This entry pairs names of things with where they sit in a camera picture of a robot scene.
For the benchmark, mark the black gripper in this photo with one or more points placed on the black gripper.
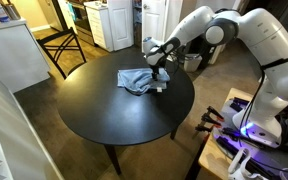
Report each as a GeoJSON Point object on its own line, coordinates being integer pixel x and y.
{"type": "Point", "coordinates": [154, 69]}

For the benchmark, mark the blue towel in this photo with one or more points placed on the blue towel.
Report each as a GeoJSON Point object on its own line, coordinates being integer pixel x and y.
{"type": "Point", "coordinates": [134, 80]}

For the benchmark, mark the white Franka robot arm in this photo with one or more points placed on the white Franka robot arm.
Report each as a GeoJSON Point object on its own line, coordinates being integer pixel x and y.
{"type": "Point", "coordinates": [270, 33]}

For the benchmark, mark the teal hanging dish towel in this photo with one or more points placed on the teal hanging dish towel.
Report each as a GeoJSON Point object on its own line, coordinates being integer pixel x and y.
{"type": "Point", "coordinates": [72, 11]}

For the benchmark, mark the white trash bin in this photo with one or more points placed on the white trash bin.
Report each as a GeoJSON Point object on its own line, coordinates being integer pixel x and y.
{"type": "Point", "coordinates": [192, 64]}

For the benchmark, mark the white panel door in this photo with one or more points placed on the white panel door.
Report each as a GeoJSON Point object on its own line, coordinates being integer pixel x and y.
{"type": "Point", "coordinates": [122, 26]}
{"type": "Point", "coordinates": [152, 20]}

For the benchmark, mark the black bin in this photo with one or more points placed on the black bin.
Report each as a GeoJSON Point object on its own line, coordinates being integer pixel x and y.
{"type": "Point", "coordinates": [208, 53]}

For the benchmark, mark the black round table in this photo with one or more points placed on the black round table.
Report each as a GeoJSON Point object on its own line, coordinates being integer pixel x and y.
{"type": "Point", "coordinates": [100, 116]}

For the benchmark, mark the black orange-tipped bar clamp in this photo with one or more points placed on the black orange-tipped bar clamp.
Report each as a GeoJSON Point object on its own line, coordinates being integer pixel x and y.
{"type": "Point", "coordinates": [215, 113]}
{"type": "Point", "coordinates": [210, 120]}
{"type": "Point", "coordinates": [204, 128]}

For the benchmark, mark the white drawer cabinet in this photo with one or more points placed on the white drawer cabinet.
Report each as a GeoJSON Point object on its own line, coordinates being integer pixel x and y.
{"type": "Point", "coordinates": [99, 26]}

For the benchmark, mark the short black aluminium rails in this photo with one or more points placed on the short black aluminium rails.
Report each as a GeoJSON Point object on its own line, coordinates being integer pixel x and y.
{"type": "Point", "coordinates": [239, 104]}

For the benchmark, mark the black oven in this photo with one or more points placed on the black oven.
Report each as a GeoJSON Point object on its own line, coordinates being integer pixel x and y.
{"type": "Point", "coordinates": [84, 23]}

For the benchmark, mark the long black aluminium rails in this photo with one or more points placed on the long black aluminium rails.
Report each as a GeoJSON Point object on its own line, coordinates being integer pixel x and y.
{"type": "Point", "coordinates": [232, 148]}

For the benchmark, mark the black cross-back chair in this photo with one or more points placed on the black cross-back chair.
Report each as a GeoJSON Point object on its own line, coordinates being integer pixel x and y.
{"type": "Point", "coordinates": [55, 35]}

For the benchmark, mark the white VR controller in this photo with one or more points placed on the white VR controller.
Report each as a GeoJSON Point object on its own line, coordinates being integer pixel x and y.
{"type": "Point", "coordinates": [239, 166]}

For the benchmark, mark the white kitchen counter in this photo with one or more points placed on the white kitchen counter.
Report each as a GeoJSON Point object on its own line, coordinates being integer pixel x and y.
{"type": "Point", "coordinates": [14, 56]}

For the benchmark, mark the metal canister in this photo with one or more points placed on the metal canister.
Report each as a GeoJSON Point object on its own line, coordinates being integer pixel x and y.
{"type": "Point", "coordinates": [13, 11]}

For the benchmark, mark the grey round robot base plate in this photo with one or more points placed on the grey round robot base plate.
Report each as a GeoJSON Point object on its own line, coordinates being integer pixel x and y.
{"type": "Point", "coordinates": [277, 163]}

